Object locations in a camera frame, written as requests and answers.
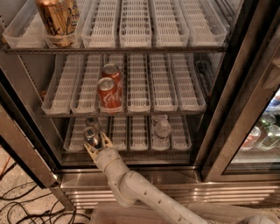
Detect bottom wire fridge shelf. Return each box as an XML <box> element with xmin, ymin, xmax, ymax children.
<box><xmin>62</xmin><ymin>150</ymin><xmax>190</xmax><ymax>164</ymax></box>

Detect gold beverage can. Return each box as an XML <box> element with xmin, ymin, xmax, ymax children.
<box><xmin>35</xmin><ymin>0</ymin><xmax>80</xmax><ymax>47</ymax></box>

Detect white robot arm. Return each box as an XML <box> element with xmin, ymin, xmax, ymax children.
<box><xmin>84</xmin><ymin>132</ymin><xmax>280</xmax><ymax>224</ymax></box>

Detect green bottle behind glass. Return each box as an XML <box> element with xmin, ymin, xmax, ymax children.
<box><xmin>257</xmin><ymin>125</ymin><xmax>280</xmax><ymax>151</ymax></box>

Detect closed glass fridge door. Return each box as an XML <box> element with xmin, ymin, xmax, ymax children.
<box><xmin>201</xmin><ymin>0</ymin><xmax>280</xmax><ymax>181</ymax></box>

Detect middle wire fridge shelf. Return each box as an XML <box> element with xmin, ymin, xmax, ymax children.
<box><xmin>40</xmin><ymin>111</ymin><xmax>205</xmax><ymax>118</ymax></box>

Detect rear red Coca-Cola can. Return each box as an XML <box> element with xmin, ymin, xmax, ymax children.
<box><xmin>101</xmin><ymin>63</ymin><xmax>122</xmax><ymax>88</ymax></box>

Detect red bull can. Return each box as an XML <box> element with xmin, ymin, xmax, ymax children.
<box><xmin>86</xmin><ymin>116</ymin><xmax>101</xmax><ymax>131</ymax></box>
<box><xmin>83</xmin><ymin>126</ymin><xmax>100</xmax><ymax>146</ymax></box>

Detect clear water bottle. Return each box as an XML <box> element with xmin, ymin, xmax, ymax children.
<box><xmin>151</xmin><ymin>115</ymin><xmax>168</xmax><ymax>123</ymax></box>
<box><xmin>153</xmin><ymin>119</ymin><xmax>172</xmax><ymax>151</ymax></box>

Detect red coca-cola can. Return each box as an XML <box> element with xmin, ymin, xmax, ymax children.
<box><xmin>97</xmin><ymin>77</ymin><xmax>121</xmax><ymax>109</ymax></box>
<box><xmin>101</xmin><ymin>63</ymin><xmax>122</xmax><ymax>88</ymax></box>

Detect rear clear water bottle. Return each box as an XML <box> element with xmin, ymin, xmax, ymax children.
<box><xmin>151</xmin><ymin>115</ymin><xmax>168</xmax><ymax>123</ymax></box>

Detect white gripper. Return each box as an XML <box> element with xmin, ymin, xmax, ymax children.
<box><xmin>84</xmin><ymin>131</ymin><xmax>125</xmax><ymax>177</ymax></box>

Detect front red Coca-Cola can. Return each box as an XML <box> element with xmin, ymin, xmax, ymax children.
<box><xmin>97</xmin><ymin>77</ymin><xmax>121</xmax><ymax>109</ymax></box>

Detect front clear water bottle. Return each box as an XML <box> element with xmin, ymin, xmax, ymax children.
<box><xmin>153</xmin><ymin>119</ymin><xmax>172</xmax><ymax>151</ymax></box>

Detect wire fridge shelf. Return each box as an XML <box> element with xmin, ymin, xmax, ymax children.
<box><xmin>40</xmin><ymin>111</ymin><xmax>205</xmax><ymax>118</ymax></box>
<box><xmin>62</xmin><ymin>150</ymin><xmax>190</xmax><ymax>164</ymax></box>
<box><xmin>3</xmin><ymin>46</ymin><xmax>227</xmax><ymax>54</ymax></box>

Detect right clear plastic bin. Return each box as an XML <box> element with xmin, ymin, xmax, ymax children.
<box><xmin>187</xmin><ymin>203</ymin><xmax>280</xmax><ymax>224</ymax></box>

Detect orange floor cable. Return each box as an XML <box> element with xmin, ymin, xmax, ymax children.
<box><xmin>0</xmin><ymin>155</ymin><xmax>12</xmax><ymax>179</ymax></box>

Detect red can behind glass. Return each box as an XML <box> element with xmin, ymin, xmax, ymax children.
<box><xmin>241</xmin><ymin>126</ymin><xmax>261</xmax><ymax>151</ymax></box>

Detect top wire fridge shelf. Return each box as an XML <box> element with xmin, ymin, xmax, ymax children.
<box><xmin>3</xmin><ymin>46</ymin><xmax>227</xmax><ymax>54</ymax></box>

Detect black floor cables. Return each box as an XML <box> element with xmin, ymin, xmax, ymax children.
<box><xmin>0</xmin><ymin>162</ymin><xmax>91</xmax><ymax>224</ymax></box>

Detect open fridge door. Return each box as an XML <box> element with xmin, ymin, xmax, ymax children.
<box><xmin>0</xmin><ymin>20</ymin><xmax>60</xmax><ymax>189</ymax></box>

